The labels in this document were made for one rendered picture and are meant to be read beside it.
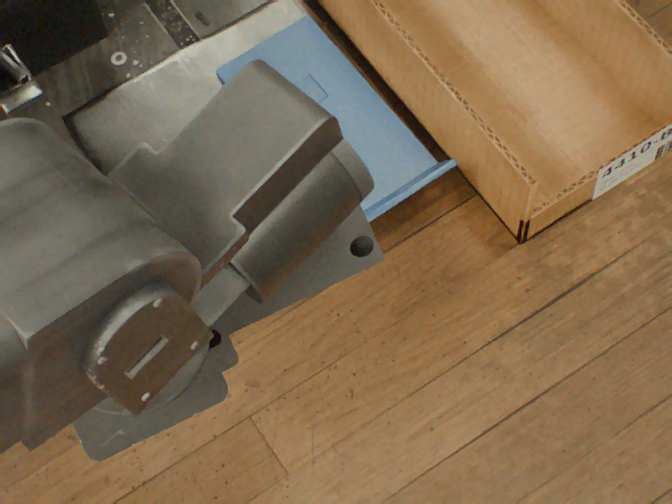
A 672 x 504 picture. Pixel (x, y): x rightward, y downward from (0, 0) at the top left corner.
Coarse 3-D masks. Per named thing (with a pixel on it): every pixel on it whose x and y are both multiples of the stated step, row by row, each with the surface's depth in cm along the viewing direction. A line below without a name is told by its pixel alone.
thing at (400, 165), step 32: (288, 32) 78; (320, 32) 78; (224, 64) 78; (288, 64) 77; (320, 64) 77; (352, 96) 76; (352, 128) 75; (384, 128) 75; (384, 160) 74; (416, 160) 74; (448, 160) 72; (384, 192) 73
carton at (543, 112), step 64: (320, 0) 81; (384, 0) 82; (448, 0) 81; (512, 0) 81; (576, 0) 77; (384, 64) 77; (448, 64) 79; (512, 64) 79; (576, 64) 79; (640, 64) 74; (448, 128) 74; (512, 128) 77; (576, 128) 77; (640, 128) 76; (512, 192) 70; (576, 192) 72
